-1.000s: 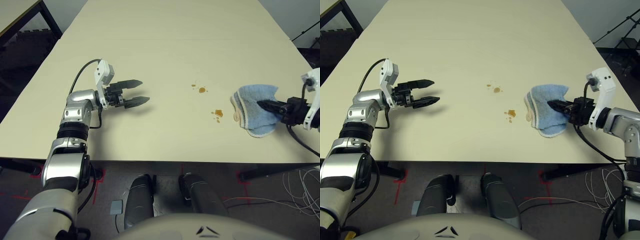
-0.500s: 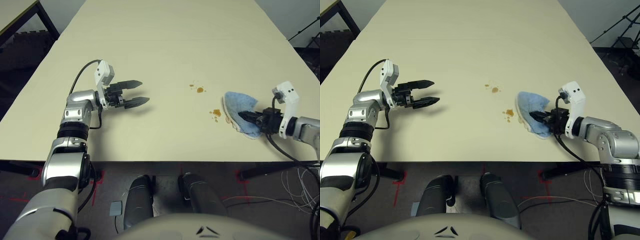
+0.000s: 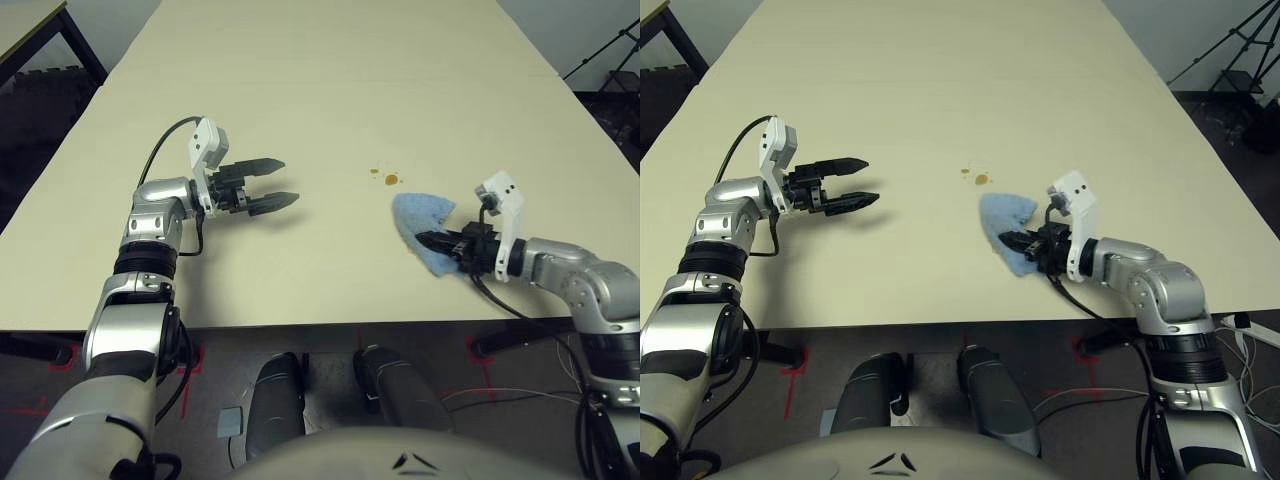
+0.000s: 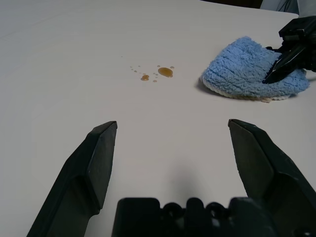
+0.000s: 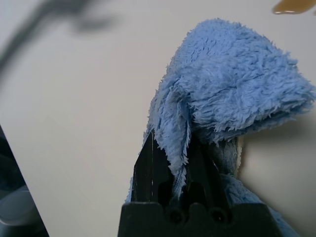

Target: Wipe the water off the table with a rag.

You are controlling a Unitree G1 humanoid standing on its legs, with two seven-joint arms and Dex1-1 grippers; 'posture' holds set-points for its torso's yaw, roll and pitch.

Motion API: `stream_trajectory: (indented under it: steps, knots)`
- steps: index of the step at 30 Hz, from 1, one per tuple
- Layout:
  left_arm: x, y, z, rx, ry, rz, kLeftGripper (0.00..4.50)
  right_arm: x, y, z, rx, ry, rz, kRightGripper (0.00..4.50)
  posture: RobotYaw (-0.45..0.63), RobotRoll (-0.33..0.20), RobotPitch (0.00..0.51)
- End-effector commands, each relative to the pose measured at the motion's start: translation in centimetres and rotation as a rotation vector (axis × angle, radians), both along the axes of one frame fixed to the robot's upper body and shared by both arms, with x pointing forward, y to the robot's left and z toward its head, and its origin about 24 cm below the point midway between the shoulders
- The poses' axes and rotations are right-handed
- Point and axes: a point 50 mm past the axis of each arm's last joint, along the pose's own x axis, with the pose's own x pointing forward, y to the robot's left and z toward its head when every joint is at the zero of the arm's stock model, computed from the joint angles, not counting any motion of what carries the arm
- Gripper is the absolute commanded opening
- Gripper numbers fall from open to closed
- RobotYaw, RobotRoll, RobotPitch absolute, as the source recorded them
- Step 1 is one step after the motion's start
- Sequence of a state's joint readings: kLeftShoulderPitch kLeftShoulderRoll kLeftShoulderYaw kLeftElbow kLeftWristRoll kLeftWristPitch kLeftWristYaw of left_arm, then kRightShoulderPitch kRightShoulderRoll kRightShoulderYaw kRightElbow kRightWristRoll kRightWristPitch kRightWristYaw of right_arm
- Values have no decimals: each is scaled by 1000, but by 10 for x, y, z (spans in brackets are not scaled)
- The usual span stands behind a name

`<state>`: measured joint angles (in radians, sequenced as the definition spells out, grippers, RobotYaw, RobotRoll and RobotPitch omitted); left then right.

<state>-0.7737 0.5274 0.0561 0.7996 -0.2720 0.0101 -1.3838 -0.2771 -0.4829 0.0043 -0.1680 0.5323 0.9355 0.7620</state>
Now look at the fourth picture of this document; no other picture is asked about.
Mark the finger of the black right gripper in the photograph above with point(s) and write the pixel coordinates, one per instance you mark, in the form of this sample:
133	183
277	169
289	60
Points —
275	49
284	66

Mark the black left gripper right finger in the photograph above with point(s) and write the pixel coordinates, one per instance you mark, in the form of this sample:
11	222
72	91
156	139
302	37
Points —
266	168

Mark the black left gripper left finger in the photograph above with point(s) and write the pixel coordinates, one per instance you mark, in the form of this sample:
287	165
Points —
81	172

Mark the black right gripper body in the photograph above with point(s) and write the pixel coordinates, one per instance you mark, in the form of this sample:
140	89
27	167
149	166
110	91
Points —
306	29

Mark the blue fluffy rag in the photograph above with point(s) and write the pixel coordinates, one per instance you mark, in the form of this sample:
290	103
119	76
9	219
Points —
237	71

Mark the brown liquid spill drops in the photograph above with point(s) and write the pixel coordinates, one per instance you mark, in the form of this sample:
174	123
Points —
165	71

